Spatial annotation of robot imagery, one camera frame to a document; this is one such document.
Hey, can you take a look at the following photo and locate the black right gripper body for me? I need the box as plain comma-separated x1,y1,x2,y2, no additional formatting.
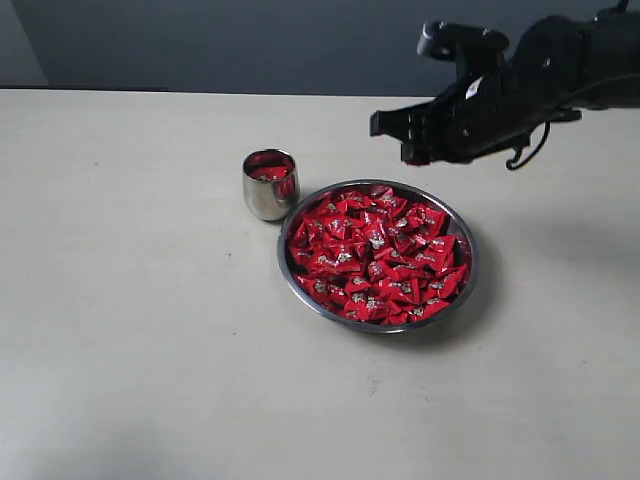
407,62,570,164

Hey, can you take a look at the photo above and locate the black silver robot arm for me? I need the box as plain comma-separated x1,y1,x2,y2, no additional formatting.
369,1,639,171

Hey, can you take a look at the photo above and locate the round steel bowl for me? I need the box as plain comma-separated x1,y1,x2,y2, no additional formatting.
277,178,480,335

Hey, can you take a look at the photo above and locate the stainless steel cup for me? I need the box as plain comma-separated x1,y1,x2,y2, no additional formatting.
242,149,300,222

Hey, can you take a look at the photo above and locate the red wrapped candy pile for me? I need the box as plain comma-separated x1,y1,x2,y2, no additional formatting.
288,185,470,326

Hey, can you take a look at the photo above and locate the black cable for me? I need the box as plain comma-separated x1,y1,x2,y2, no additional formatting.
504,72,640,171

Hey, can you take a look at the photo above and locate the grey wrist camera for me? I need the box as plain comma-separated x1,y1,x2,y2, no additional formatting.
416,20,510,62

